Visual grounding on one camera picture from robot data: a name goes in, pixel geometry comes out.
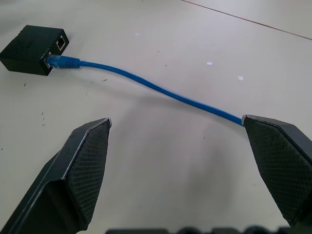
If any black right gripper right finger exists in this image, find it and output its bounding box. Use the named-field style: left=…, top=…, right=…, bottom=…
left=241, top=114, right=312, bottom=229

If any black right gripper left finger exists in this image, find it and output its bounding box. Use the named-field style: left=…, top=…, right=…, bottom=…
left=0, top=117, right=113, bottom=234

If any black network adapter box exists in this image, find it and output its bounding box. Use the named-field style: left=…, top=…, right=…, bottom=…
left=0, top=24, right=69, bottom=77

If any blue Ethernet cable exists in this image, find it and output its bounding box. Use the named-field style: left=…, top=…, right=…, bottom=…
left=46, top=55, right=245, bottom=126

